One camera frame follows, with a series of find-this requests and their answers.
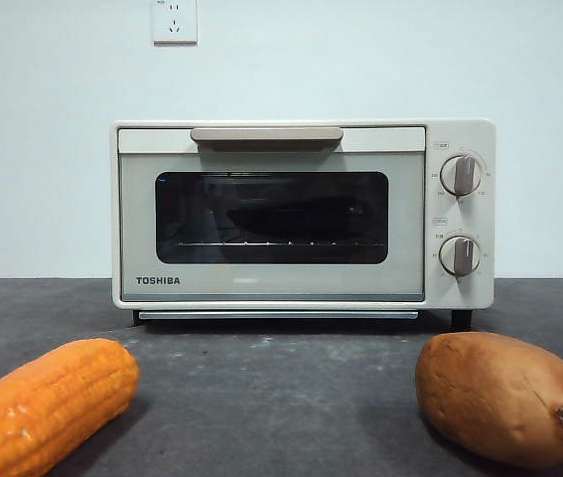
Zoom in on cream Toshiba toaster oven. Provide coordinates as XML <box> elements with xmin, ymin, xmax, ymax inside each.
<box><xmin>111</xmin><ymin>118</ymin><xmax>496</xmax><ymax>330</ymax></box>

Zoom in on wire oven rack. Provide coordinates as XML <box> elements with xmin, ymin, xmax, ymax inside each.
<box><xmin>176</xmin><ymin>240</ymin><xmax>385</xmax><ymax>248</ymax></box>

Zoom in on glass oven door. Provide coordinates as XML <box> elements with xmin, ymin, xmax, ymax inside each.
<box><xmin>117</xmin><ymin>126</ymin><xmax>427</xmax><ymax>303</ymax></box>

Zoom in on beige oven knob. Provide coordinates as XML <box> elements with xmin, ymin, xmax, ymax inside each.
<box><xmin>439</xmin><ymin>154</ymin><xmax>485</xmax><ymax>196</ymax></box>
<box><xmin>438</xmin><ymin>236</ymin><xmax>482</xmax><ymax>276</ymax></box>

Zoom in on silver oven crumb tray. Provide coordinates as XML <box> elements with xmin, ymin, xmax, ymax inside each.
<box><xmin>137</xmin><ymin>310</ymin><xmax>420</xmax><ymax>320</ymax></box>

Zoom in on orange corn cob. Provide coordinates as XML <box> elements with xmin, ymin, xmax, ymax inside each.
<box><xmin>0</xmin><ymin>337</ymin><xmax>140</xmax><ymax>477</ymax></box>

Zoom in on purple eggplant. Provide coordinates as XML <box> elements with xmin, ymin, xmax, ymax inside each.
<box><xmin>225</xmin><ymin>197</ymin><xmax>366</xmax><ymax>240</ymax></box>

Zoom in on white wall socket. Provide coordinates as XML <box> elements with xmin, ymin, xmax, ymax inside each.
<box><xmin>152</xmin><ymin>0</ymin><xmax>199</xmax><ymax>47</ymax></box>

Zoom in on brown sweet potato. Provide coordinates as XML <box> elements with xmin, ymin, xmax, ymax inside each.
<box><xmin>414</xmin><ymin>331</ymin><xmax>563</xmax><ymax>471</ymax></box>

